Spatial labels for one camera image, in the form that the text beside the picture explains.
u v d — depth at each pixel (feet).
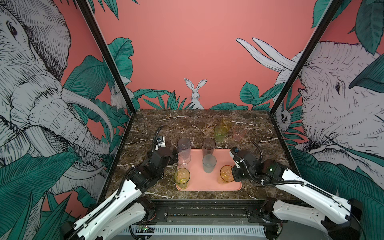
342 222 1.32
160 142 2.04
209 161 2.89
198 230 2.30
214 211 2.49
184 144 3.32
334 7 2.26
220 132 3.50
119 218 1.78
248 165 1.76
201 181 2.81
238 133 3.40
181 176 2.74
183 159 2.82
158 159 1.73
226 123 3.84
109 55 2.87
